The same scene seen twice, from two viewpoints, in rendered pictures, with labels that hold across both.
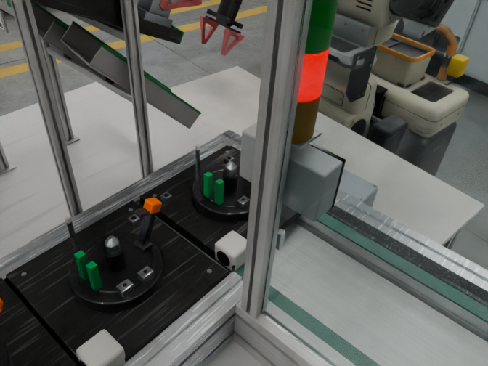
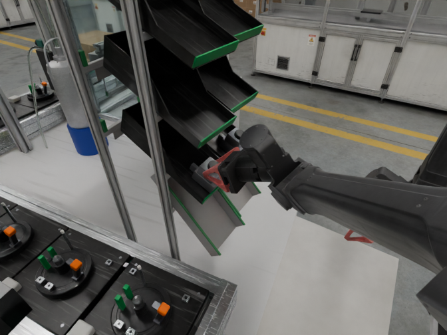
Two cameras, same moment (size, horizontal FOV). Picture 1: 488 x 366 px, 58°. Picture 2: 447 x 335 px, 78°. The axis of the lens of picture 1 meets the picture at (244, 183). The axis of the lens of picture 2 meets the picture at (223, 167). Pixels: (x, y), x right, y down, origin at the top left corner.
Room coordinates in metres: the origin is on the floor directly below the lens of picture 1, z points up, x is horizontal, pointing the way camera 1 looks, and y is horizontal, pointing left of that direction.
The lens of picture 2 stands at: (0.74, -0.32, 1.66)
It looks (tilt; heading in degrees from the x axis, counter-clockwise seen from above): 38 degrees down; 76
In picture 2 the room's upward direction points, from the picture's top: straight up
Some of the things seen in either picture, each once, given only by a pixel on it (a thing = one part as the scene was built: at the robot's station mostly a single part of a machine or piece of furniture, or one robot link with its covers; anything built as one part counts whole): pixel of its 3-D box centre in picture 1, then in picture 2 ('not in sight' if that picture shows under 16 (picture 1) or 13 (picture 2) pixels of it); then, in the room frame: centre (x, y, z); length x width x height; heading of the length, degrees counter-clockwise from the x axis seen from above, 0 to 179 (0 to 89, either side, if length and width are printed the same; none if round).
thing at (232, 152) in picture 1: (229, 199); (143, 315); (0.62, 0.03, 0.96); 0.24 x 0.24 x 0.02; 51
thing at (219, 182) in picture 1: (219, 192); (120, 302); (0.58, 0.04, 1.01); 0.01 x 0.01 x 0.05; 51
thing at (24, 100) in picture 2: not in sight; (38, 90); (0.06, 1.46, 1.01); 0.24 x 0.24 x 0.13; 51
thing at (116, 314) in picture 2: (229, 192); (142, 312); (0.62, 0.03, 0.98); 0.14 x 0.14 x 0.02
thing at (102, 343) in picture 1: (114, 255); (60, 264); (0.42, 0.19, 1.01); 0.24 x 0.24 x 0.13; 51
